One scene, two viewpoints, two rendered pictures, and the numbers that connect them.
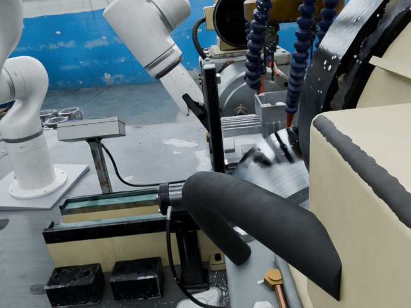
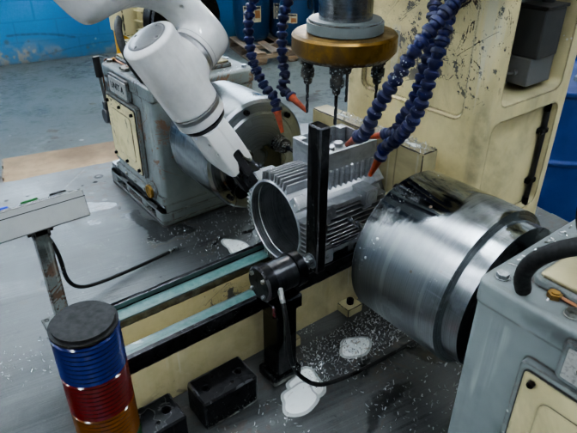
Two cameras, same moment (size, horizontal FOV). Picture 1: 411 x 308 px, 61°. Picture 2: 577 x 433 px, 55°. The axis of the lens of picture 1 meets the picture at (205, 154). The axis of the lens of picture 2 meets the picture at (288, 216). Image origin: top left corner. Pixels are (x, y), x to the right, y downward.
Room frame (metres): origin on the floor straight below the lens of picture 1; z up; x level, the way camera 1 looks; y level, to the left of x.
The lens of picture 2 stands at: (0.00, 0.48, 1.54)
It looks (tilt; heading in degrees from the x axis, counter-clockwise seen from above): 31 degrees down; 321
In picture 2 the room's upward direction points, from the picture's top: straight up
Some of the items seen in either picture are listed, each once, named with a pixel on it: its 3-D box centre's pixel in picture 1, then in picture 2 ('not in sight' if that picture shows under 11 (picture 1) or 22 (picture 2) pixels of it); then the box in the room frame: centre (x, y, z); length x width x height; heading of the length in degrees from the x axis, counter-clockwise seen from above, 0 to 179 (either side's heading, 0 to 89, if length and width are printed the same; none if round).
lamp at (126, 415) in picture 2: not in sight; (106, 412); (0.40, 0.39, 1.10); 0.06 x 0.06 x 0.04
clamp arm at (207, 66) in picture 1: (215, 140); (316, 202); (0.56, -0.02, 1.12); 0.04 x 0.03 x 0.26; 89
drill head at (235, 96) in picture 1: (250, 101); (223, 136); (1.04, -0.16, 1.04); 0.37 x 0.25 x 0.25; 179
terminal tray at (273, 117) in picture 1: (287, 113); (333, 155); (0.69, -0.18, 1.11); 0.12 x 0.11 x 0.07; 88
